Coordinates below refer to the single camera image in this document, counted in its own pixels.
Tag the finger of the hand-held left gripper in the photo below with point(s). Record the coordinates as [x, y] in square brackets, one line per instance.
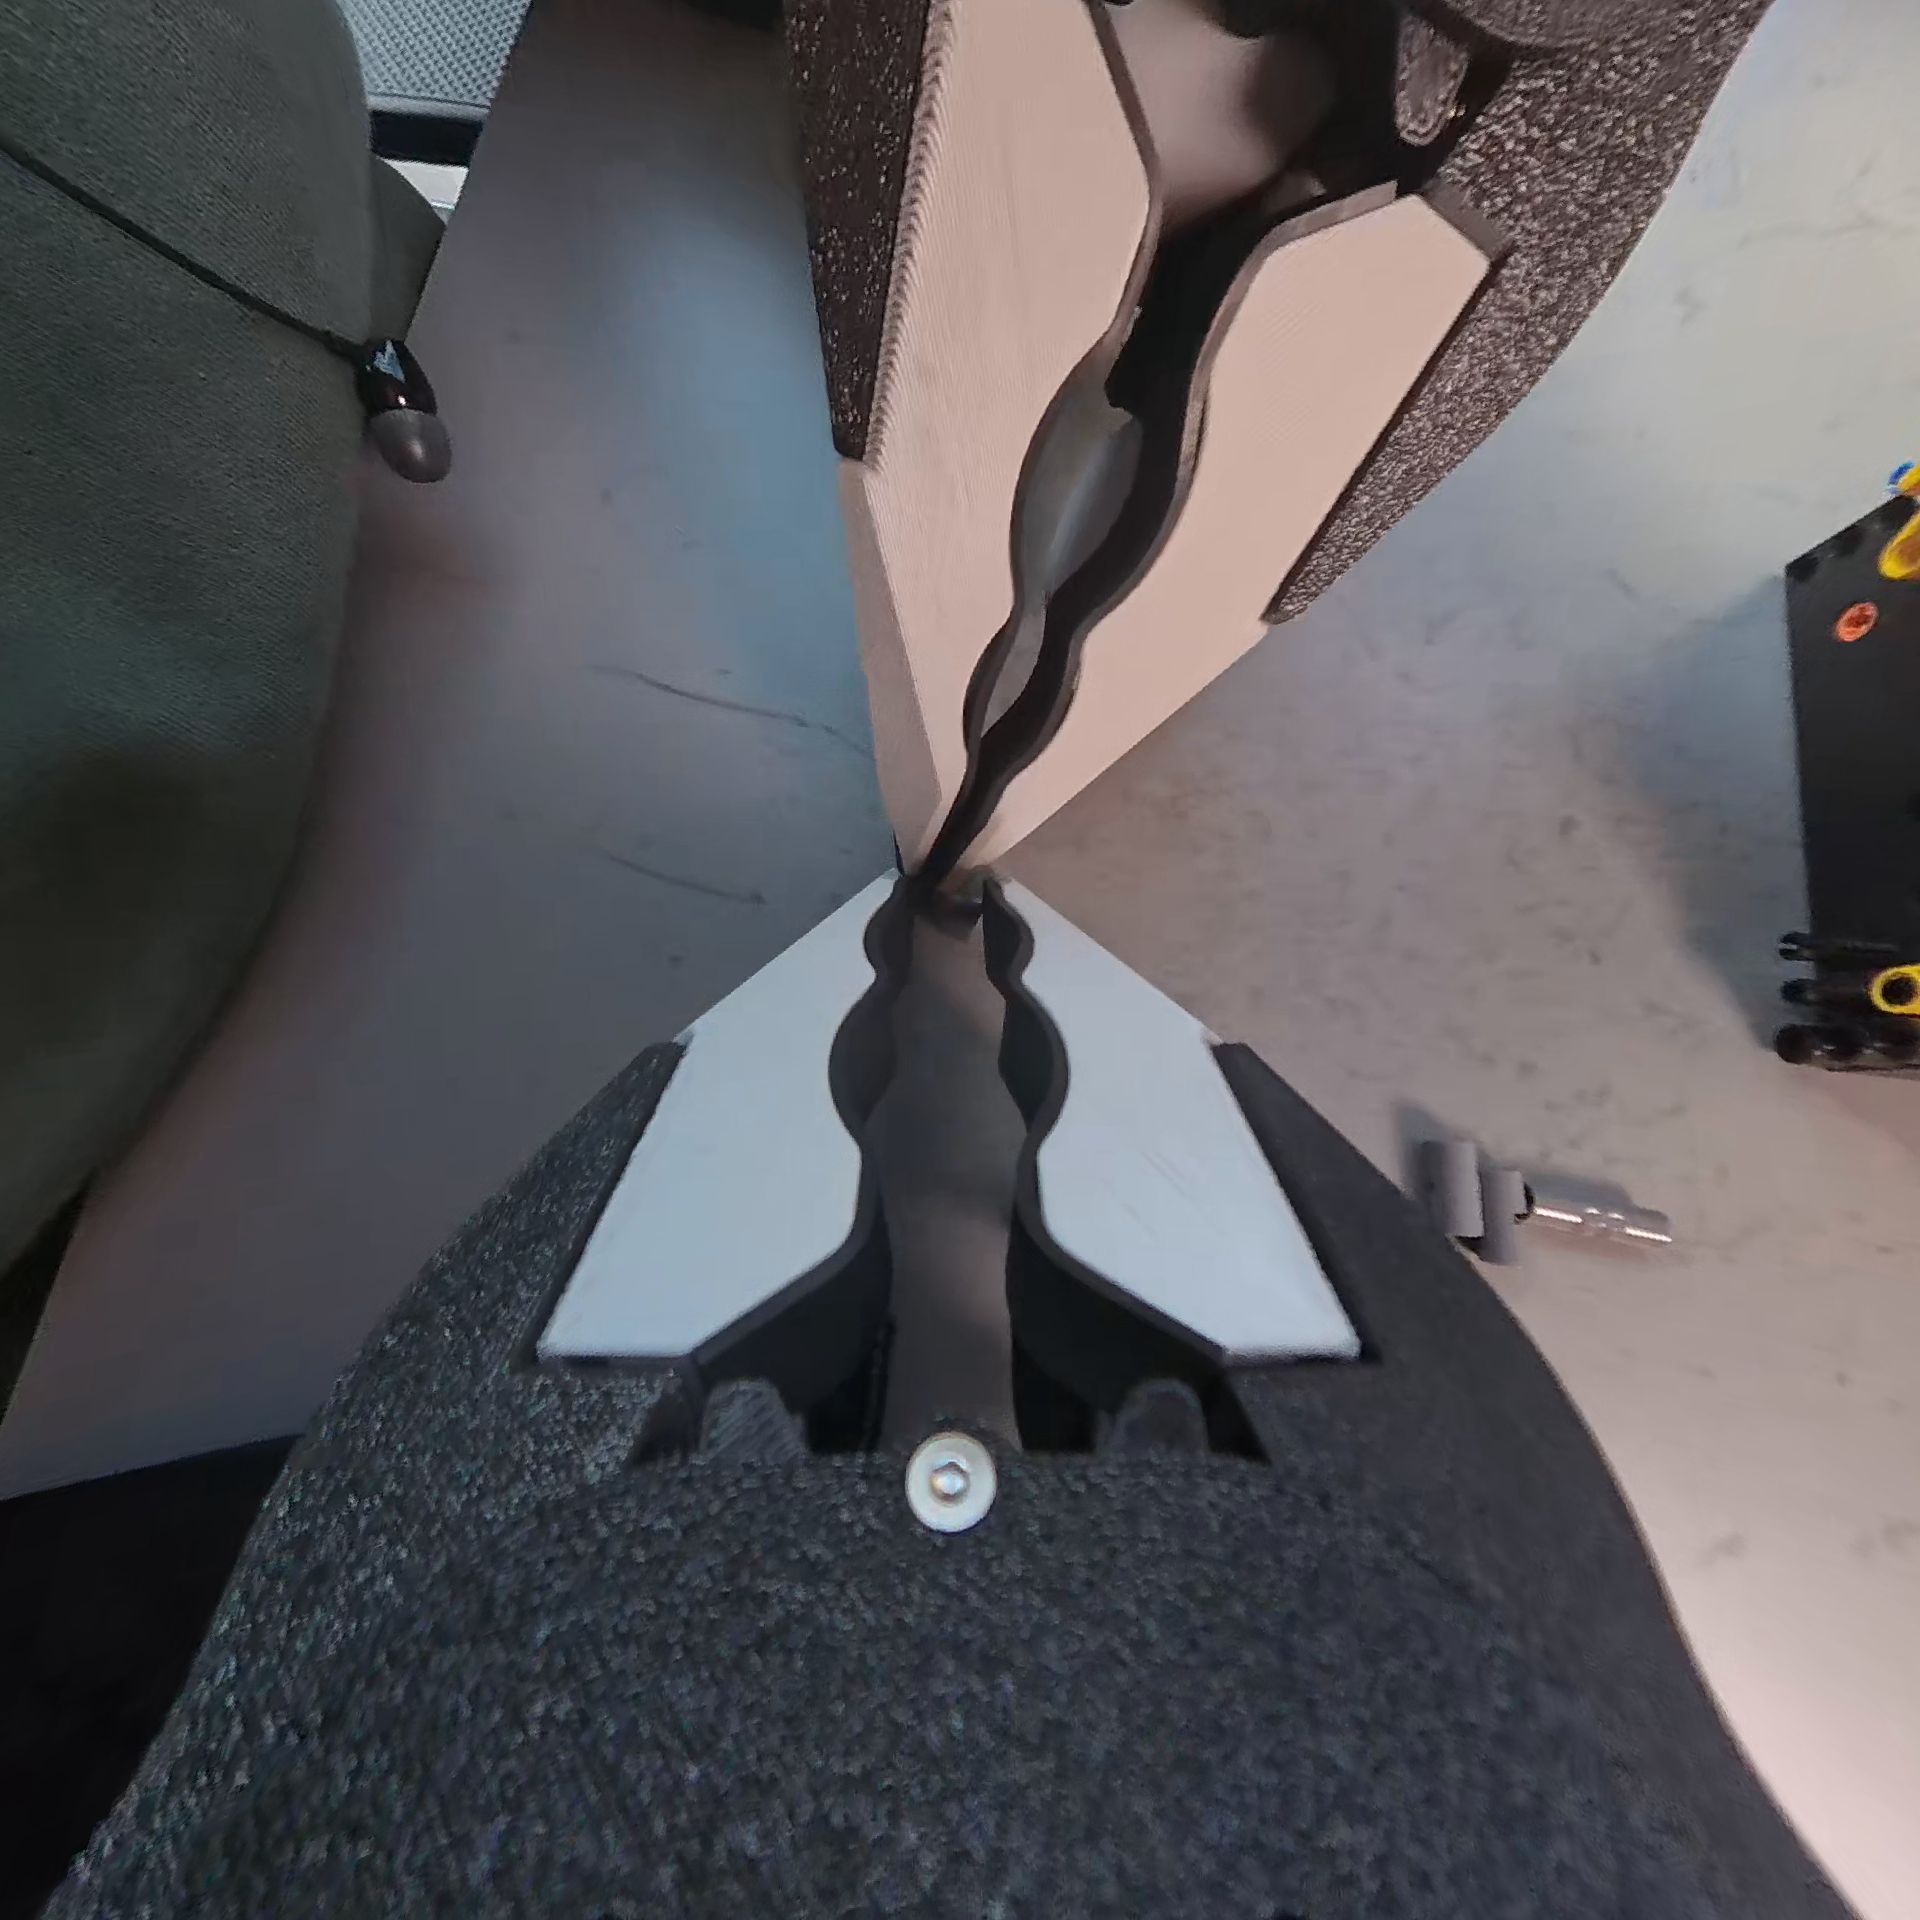
[974, 300]
[1319, 389]

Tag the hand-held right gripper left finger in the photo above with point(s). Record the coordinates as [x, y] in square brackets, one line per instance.
[705, 1201]

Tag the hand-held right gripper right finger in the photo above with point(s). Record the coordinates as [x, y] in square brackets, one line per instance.
[1185, 1201]

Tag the short grey lego connector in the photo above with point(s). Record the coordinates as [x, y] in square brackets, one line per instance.
[1501, 1215]
[1442, 1185]

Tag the yellow lego robot model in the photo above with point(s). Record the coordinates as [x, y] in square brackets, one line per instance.
[1861, 779]

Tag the long grey lego connector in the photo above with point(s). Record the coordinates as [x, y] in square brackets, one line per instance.
[1599, 1215]

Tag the black mesh office chair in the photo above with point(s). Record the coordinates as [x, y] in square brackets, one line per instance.
[434, 76]

